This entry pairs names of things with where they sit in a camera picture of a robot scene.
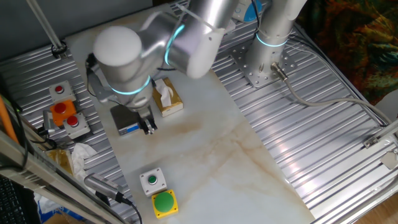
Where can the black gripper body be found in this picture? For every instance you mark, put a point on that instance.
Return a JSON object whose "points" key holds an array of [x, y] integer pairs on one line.
{"points": [[146, 115]]}

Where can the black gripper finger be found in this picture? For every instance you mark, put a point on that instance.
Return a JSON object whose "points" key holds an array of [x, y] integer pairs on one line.
{"points": [[146, 128], [153, 126]]}

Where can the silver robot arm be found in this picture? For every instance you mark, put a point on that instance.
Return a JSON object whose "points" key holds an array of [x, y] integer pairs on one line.
{"points": [[270, 56]]}

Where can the white tissue sheet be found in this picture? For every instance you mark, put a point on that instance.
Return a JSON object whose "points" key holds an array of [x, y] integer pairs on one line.
{"points": [[164, 93]]}

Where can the gold tissue box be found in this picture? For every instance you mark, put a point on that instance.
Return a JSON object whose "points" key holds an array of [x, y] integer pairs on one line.
{"points": [[175, 101]]}

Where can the white box with green button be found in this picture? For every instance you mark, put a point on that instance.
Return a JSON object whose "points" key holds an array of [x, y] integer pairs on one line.
{"points": [[152, 182]]}

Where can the grey box with red button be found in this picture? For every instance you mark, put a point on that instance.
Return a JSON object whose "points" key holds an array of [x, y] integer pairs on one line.
{"points": [[77, 127], [63, 93]]}

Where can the crumpled white tissue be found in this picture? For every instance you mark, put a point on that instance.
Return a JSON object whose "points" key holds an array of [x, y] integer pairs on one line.
{"points": [[81, 154]]}

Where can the yellow box with green button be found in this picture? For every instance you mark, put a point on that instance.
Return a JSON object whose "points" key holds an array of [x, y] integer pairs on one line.
{"points": [[164, 203]]}

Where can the orange box with red button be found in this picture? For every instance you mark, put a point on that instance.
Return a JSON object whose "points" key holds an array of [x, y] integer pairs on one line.
{"points": [[63, 113]]}

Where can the crumpled plastic bag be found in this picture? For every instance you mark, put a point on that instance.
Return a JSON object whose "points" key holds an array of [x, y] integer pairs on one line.
{"points": [[63, 158]]}

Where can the small silver metal device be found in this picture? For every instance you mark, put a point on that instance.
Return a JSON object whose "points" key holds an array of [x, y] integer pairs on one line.
{"points": [[48, 121]]}

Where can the black pole clamp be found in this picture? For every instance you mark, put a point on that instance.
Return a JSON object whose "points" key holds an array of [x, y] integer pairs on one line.
{"points": [[59, 49]]}

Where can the white power strip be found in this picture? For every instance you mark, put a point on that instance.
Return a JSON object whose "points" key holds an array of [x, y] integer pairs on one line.
{"points": [[230, 26]]}

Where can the blue plastic bag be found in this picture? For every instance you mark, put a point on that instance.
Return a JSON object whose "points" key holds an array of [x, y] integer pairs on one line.
{"points": [[49, 214]]}

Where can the aluminium pole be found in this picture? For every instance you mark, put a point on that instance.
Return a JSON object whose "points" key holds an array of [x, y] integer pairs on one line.
{"points": [[45, 23]]}

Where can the orange pole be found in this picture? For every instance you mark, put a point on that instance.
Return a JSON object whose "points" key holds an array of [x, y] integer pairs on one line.
{"points": [[6, 121]]}

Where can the blue and white round device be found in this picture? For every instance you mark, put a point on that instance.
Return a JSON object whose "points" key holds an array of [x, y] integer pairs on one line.
{"points": [[247, 11]]}

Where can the black keyboard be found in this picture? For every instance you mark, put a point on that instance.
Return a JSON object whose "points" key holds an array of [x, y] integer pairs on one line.
{"points": [[11, 202]]}

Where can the colourful patterned cloth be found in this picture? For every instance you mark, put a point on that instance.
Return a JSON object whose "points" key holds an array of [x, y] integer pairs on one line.
{"points": [[351, 43]]}

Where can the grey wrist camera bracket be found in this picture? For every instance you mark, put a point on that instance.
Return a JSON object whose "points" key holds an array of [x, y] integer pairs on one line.
{"points": [[101, 90]]}

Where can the silver fixed camera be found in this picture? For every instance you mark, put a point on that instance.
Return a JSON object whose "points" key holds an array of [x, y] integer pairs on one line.
{"points": [[101, 184]]}

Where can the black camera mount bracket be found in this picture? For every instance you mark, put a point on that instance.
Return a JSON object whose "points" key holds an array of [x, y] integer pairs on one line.
{"points": [[102, 199]]}

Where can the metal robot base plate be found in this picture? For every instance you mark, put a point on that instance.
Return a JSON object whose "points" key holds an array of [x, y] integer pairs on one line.
{"points": [[242, 59]]}

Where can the aluminium frame beam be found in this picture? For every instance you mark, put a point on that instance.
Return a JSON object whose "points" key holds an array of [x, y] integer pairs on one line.
{"points": [[37, 172]]}

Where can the small metal corner bracket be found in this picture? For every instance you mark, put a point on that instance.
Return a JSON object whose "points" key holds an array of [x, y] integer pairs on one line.
{"points": [[370, 142]]}

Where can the aluminium side rail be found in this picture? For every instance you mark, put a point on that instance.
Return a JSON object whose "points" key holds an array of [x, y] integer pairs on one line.
{"points": [[388, 129]]}

